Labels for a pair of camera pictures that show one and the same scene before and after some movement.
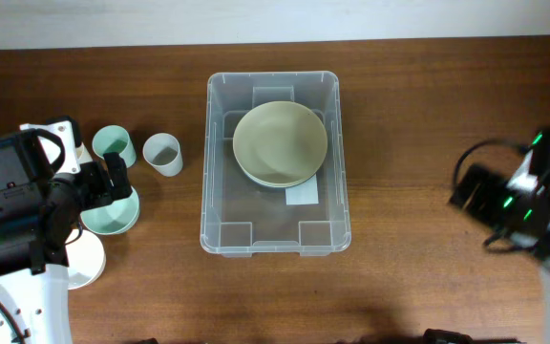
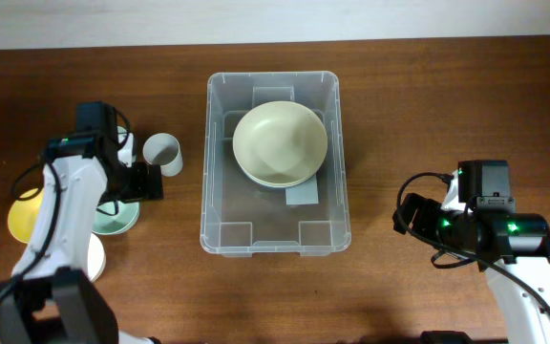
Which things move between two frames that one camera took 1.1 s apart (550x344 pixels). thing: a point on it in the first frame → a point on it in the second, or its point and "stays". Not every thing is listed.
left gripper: [96, 174] → [144, 189]
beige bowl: [281, 172] stays
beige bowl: [280, 144] stays
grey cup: [162, 151] stays
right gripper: [492, 182] → [427, 210]
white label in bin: [306, 193] stays
